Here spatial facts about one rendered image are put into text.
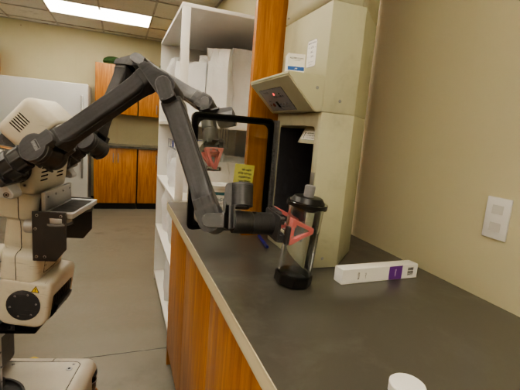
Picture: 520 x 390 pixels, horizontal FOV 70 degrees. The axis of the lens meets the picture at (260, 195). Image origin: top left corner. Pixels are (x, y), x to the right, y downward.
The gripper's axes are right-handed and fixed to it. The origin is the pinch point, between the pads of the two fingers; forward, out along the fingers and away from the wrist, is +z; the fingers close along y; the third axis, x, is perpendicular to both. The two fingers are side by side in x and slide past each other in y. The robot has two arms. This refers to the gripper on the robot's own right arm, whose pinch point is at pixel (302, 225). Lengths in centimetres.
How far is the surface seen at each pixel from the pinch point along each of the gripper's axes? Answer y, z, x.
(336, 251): 9.9, 18.6, 10.3
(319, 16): 20, 4, -58
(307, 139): 22.1, 8.1, -22.2
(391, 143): 33, 49, -25
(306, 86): 11.5, -0.5, -36.7
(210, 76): 141, -2, -48
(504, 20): -4, 47, -62
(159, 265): 230, -9, 108
